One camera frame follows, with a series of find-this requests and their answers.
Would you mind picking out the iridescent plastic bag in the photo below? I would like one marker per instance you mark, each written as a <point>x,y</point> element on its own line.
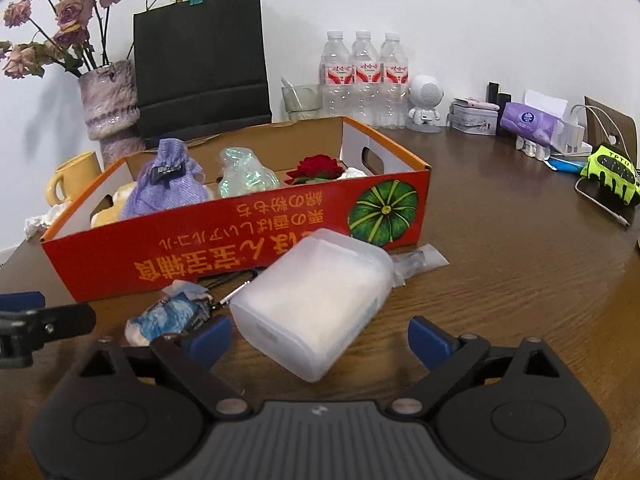
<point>243,174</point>

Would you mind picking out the small grey tin box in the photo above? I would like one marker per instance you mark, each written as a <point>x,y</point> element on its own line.
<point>473,117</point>

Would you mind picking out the water bottle middle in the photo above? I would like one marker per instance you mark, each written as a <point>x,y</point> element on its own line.
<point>367,78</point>

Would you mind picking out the purple tissue pack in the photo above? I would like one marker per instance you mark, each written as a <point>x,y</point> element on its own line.
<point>538,118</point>

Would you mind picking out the water bottle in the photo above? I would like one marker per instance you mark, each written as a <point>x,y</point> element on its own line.
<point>336,75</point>
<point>367,78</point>
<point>395,78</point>

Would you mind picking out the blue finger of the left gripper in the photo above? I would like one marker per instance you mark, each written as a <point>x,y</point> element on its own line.
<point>67,322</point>
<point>22,301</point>

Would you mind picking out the purple ceramic vase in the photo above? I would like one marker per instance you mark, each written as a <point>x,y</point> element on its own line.
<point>110,101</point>

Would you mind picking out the crumpled white paper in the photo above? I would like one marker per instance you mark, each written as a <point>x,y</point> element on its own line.
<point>36,225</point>

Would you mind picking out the blue white snack packet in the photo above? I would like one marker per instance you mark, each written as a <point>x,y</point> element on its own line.
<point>184,307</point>

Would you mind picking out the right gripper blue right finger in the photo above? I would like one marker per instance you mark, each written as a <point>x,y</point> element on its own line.
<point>429,343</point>

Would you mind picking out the dried pink roses bouquet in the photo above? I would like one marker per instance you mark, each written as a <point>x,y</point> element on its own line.
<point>71,34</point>

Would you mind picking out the red orange cardboard box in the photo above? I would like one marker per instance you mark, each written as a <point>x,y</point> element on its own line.
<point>384,206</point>

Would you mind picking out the small clear plastic packet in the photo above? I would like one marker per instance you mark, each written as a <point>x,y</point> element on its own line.
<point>424,259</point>

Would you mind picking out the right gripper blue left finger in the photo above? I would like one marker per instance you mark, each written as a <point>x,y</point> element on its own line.
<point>209,343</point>

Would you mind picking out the white tissue ball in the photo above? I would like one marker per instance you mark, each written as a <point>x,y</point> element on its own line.
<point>352,173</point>

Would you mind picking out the white robot figurine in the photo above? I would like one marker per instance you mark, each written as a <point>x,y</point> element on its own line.
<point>425,95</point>

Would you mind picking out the water bottle left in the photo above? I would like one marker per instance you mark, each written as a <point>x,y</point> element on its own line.
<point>336,75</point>

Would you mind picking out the yellow white plush toy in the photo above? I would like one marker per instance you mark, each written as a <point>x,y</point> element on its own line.
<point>111,214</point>

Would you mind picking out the red rose flower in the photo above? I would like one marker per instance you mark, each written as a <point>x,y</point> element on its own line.
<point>319,167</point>

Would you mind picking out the clear glass cup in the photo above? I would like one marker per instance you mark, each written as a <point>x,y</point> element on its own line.
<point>301,101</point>

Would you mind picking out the black small bottles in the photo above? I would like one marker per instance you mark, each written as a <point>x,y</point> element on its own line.
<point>494,95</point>

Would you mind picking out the yellow ceramic mug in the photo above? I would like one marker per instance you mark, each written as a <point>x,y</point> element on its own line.
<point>72,178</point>

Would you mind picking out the black candy sachet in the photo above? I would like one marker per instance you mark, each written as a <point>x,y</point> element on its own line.
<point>166,170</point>

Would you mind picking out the black paper shopping bag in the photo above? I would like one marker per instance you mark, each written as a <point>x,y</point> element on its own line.
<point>200,69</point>

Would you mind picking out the water bottle right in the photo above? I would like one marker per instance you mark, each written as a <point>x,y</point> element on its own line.
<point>395,78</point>

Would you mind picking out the purple drawstring pouch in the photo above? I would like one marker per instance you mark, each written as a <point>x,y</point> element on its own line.
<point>189,190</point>

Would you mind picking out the translucent white plastic container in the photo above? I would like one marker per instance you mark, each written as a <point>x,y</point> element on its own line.
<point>305,310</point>

